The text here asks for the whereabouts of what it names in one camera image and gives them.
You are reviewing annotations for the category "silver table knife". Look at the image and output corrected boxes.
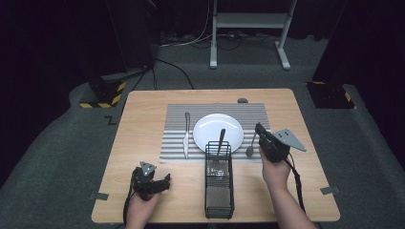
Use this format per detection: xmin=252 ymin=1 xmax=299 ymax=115
xmin=182 ymin=112 xmax=191 ymax=160

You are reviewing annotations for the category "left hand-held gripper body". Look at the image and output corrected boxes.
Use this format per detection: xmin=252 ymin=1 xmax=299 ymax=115
xmin=132 ymin=160 xmax=160 ymax=201

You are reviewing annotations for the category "black floor cable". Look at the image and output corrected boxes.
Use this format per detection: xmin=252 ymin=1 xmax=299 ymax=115
xmin=156 ymin=58 xmax=195 ymax=91

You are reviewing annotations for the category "black box with hazard stripes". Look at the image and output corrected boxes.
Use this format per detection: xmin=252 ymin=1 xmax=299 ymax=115
xmin=78 ymin=75 xmax=127 ymax=109

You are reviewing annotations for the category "black upright panel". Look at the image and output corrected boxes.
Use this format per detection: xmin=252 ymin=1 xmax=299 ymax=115
xmin=106 ymin=0 xmax=158 ymax=73

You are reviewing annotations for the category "grey striped placemat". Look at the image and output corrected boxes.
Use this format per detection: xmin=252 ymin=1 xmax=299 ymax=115
xmin=159 ymin=102 xmax=279 ymax=164

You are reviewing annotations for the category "grey tape piece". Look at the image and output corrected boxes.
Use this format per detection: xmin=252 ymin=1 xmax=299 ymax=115
xmin=89 ymin=192 xmax=110 ymax=201
xmin=320 ymin=185 xmax=341 ymax=196

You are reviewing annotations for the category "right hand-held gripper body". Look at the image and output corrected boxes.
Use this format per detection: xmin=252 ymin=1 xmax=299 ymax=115
xmin=258 ymin=128 xmax=308 ymax=163

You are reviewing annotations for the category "black wire cutlery caddy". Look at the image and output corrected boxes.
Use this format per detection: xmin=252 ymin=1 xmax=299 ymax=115
xmin=203 ymin=140 xmax=236 ymax=220

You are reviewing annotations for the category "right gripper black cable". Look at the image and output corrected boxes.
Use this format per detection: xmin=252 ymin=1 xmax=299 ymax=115
xmin=284 ymin=153 xmax=308 ymax=214

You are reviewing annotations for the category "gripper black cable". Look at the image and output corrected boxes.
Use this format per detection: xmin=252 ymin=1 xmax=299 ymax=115
xmin=284 ymin=153 xmax=308 ymax=214
xmin=122 ymin=176 xmax=137 ymax=227

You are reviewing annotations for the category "black box with yellow corners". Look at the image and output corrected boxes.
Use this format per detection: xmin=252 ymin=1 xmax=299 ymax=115
xmin=306 ymin=81 xmax=356 ymax=110

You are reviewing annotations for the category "dark-handled spoon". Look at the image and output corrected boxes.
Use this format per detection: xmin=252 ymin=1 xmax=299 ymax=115
xmin=245 ymin=132 xmax=258 ymax=159

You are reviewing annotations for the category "person's right hand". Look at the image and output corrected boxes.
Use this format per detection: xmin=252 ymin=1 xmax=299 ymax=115
xmin=259 ymin=147 xmax=292 ymax=193

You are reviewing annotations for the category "bundle of black cables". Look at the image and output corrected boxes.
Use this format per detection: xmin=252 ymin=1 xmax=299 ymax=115
xmin=190 ymin=31 xmax=279 ymax=52

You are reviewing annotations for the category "white round plate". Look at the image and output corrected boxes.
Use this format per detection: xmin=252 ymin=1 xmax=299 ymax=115
xmin=192 ymin=113 xmax=245 ymax=154

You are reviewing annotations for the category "dark-handled fork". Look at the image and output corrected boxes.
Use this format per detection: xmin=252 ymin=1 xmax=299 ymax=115
xmin=215 ymin=128 xmax=226 ymax=162

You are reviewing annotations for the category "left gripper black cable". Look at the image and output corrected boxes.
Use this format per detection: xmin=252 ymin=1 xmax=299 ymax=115
xmin=122 ymin=176 xmax=137 ymax=227

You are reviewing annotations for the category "white floor cable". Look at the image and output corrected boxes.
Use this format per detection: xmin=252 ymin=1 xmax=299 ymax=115
xmin=158 ymin=0 xmax=214 ymax=50

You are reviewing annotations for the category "person's left hand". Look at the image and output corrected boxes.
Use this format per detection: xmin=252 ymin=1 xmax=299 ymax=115
xmin=125 ymin=191 xmax=160 ymax=225

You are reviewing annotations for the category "white metal stand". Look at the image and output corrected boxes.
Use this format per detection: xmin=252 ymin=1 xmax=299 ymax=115
xmin=209 ymin=0 xmax=299 ymax=71

